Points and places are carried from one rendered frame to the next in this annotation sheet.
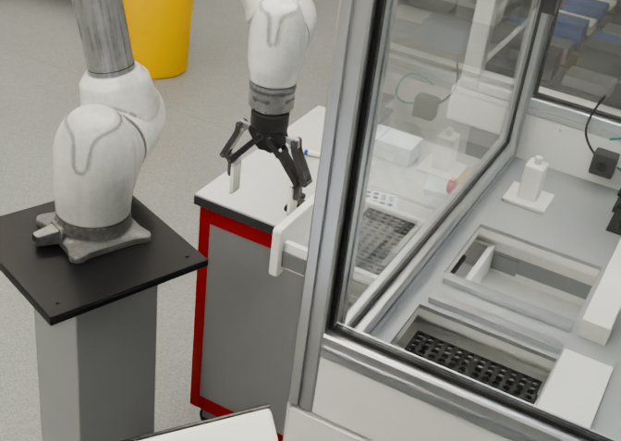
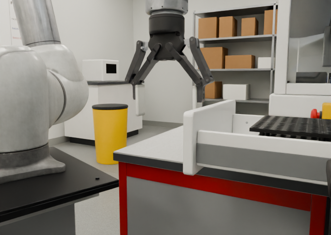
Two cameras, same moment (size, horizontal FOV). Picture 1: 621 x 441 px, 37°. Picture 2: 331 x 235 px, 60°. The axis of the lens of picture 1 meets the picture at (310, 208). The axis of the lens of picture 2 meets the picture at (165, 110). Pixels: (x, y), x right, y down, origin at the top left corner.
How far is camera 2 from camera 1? 1.34 m
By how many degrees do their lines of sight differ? 25
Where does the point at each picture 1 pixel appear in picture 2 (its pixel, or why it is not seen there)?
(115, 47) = (42, 22)
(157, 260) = (65, 183)
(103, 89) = not seen: hidden behind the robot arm
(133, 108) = (55, 66)
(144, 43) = (106, 149)
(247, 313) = not seen: outside the picture
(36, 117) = not seen: hidden behind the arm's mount
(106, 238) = (14, 165)
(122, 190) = (30, 113)
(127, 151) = (35, 73)
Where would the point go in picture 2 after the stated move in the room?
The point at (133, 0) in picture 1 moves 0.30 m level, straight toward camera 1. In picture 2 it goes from (101, 130) to (100, 136)
